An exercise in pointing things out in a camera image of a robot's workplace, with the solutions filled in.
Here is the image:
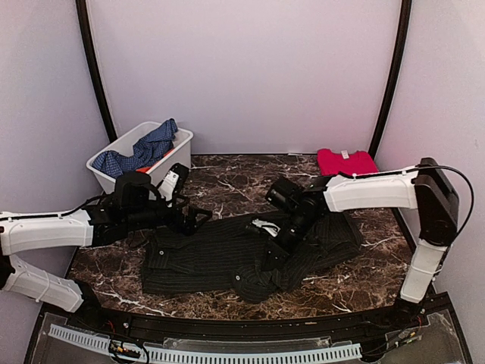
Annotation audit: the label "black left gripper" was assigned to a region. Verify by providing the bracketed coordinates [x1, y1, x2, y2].
[125, 193, 212, 237]

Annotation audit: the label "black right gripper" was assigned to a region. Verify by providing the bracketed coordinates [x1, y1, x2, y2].
[261, 211, 318, 272]

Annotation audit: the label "black striped garment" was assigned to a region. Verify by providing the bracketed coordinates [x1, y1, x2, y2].
[140, 211, 363, 303]

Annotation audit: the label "red t-shirt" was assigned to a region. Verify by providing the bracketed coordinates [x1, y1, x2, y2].
[317, 149, 379, 176]

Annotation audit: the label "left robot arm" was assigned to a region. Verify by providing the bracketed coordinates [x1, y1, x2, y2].
[1, 200, 212, 331]

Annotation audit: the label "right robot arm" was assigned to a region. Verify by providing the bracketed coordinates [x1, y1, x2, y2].
[265, 158, 473, 329]

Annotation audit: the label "white plastic laundry bin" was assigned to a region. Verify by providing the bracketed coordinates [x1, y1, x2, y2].
[86, 121, 193, 194]

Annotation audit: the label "orange red garment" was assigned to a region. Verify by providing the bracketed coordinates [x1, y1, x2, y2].
[136, 148, 174, 173]

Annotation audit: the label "blue checkered garment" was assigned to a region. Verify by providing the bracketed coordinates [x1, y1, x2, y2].
[91, 118, 178, 179]

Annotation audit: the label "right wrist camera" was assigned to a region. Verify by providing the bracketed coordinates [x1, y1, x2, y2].
[265, 177, 303, 212]

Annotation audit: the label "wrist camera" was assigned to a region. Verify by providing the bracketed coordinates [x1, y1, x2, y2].
[111, 163, 189, 210]
[265, 177, 303, 212]

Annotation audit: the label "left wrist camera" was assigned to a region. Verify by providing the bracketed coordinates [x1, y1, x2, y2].
[111, 163, 189, 210]

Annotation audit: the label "white slotted cable duct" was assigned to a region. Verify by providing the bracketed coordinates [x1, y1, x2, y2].
[48, 325, 362, 363]

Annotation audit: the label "black front rail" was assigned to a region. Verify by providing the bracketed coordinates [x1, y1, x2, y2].
[38, 293, 454, 343]

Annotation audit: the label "black frame post left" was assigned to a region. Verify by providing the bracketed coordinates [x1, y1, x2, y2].
[75, 0, 117, 143]

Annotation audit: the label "black frame post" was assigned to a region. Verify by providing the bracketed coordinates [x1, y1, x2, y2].
[75, 0, 117, 143]
[368, 0, 412, 159]

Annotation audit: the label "black frame post right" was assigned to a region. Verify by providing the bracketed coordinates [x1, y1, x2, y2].
[368, 0, 412, 159]

